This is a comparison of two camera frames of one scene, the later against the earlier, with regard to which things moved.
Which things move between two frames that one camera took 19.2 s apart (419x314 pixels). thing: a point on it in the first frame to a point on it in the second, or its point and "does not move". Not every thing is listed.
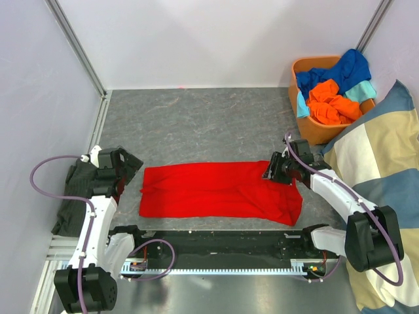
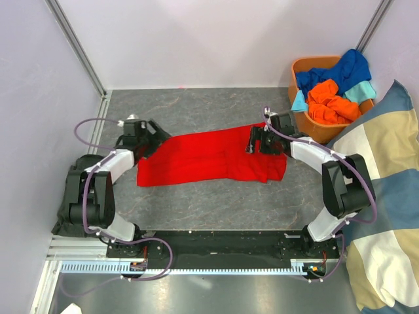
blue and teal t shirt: [351, 71] does not move
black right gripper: [276, 158] to [256, 134]
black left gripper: [135, 163] to [160, 133]
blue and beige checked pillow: [378, 155] does not move
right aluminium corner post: [377, 19] does not move
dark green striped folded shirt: [78, 182] does not move
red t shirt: [216, 190] to [209, 156]
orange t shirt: [327, 106] does not move
